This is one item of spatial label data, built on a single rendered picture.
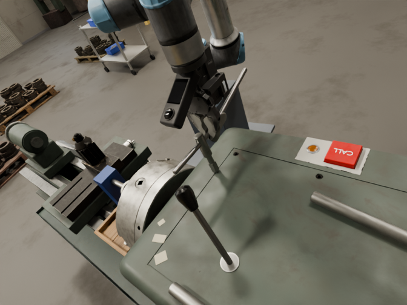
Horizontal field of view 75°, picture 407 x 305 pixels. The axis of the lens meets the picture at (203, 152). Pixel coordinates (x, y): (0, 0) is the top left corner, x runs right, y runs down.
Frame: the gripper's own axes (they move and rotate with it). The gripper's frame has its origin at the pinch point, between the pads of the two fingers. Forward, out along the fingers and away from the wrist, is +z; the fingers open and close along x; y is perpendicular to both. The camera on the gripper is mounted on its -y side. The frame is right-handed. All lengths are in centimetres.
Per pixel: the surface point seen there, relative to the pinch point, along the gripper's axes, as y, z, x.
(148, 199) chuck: -16.8, 9.9, 13.3
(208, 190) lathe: -9.1, 7.4, -2.6
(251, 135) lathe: 10.4, 7.5, -3.6
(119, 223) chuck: -24.9, 15.7, 22.0
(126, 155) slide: 6, 36, 71
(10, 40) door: 309, 100, 1189
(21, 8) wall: 421, 33, 1205
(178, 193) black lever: -18.8, -7.3, -8.7
